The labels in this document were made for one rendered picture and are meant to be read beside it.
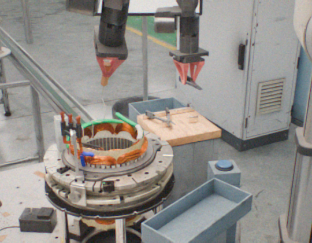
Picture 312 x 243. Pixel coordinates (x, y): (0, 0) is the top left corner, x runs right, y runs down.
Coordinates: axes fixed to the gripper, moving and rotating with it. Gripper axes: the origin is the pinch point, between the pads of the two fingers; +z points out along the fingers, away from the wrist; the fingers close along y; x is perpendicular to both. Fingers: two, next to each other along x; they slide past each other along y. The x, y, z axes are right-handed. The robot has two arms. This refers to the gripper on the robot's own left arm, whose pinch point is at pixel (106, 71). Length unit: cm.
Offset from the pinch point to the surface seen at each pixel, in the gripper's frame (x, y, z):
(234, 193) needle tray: 28.3, 26.6, 13.6
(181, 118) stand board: 27.6, -12.6, 27.8
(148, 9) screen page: 32, -92, 38
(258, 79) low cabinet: 140, -152, 125
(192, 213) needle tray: 17.9, 30.0, 15.9
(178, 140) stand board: 22.9, 0.3, 24.1
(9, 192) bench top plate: -25, -14, 65
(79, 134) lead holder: -7.0, 14.9, 5.7
